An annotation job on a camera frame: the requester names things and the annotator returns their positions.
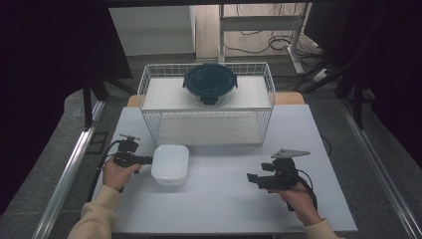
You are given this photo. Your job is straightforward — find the metal floor rail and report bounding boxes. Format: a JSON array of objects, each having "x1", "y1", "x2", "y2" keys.
[
  {"x1": 337, "y1": 99, "x2": 422, "y2": 239},
  {"x1": 31, "y1": 100, "x2": 107, "y2": 239}
]

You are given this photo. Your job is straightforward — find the round container with dark lid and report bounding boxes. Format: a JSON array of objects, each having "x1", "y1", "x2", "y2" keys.
[{"x1": 181, "y1": 63, "x2": 239, "y2": 108}]

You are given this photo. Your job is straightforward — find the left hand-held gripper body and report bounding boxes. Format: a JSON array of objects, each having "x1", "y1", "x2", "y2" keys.
[{"x1": 112, "y1": 133, "x2": 141, "y2": 168}]

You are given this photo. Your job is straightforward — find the black stand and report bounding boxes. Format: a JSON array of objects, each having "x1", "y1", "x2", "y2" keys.
[
  {"x1": 295, "y1": 3, "x2": 396, "y2": 130},
  {"x1": 81, "y1": 74, "x2": 137, "y2": 131}
]

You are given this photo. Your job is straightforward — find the black floor plate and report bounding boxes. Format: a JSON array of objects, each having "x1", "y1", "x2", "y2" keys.
[{"x1": 86, "y1": 131, "x2": 109, "y2": 155}]

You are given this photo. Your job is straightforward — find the thin black cable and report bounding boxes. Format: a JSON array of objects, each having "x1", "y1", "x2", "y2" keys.
[{"x1": 319, "y1": 133, "x2": 333, "y2": 157}]

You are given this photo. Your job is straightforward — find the white square container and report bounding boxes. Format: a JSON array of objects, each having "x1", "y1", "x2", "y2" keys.
[{"x1": 150, "y1": 143, "x2": 190, "y2": 187}]

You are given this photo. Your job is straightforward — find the black floor cables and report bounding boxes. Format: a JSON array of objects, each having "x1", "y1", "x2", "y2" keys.
[{"x1": 222, "y1": 3, "x2": 327, "y2": 68}]

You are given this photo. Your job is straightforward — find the dark curtain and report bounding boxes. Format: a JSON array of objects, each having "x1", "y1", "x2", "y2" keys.
[
  {"x1": 0, "y1": 0, "x2": 133, "y2": 215},
  {"x1": 303, "y1": 0, "x2": 422, "y2": 170}
]

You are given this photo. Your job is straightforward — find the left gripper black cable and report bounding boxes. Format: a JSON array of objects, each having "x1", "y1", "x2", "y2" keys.
[{"x1": 87, "y1": 139, "x2": 121, "y2": 203}]

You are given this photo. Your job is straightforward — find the white power strip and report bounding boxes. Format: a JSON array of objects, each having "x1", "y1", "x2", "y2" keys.
[{"x1": 312, "y1": 68, "x2": 332, "y2": 83}]

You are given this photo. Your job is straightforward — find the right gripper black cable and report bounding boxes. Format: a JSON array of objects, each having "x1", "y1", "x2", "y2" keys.
[{"x1": 297, "y1": 168, "x2": 318, "y2": 212}]

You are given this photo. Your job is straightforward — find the white wire basket rack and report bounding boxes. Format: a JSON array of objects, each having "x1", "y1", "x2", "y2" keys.
[{"x1": 136, "y1": 62, "x2": 277, "y2": 147}]

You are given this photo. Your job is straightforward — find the white metal desk frame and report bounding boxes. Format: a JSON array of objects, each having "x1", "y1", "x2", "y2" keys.
[{"x1": 217, "y1": 3, "x2": 312, "y2": 75}]

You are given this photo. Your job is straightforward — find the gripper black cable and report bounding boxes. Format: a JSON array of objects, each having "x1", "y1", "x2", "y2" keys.
[
  {"x1": 87, "y1": 139, "x2": 121, "y2": 203},
  {"x1": 297, "y1": 168, "x2": 318, "y2": 212}
]

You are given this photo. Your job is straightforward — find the person's left hand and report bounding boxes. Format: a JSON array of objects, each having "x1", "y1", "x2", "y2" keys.
[{"x1": 102, "y1": 157, "x2": 143, "y2": 193}]

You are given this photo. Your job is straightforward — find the person's right hand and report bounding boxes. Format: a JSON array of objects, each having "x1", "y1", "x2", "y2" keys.
[{"x1": 268, "y1": 180, "x2": 323, "y2": 227}]

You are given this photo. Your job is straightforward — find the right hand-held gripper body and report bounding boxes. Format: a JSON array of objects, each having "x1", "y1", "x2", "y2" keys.
[{"x1": 261, "y1": 147, "x2": 312, "y2": 191}]

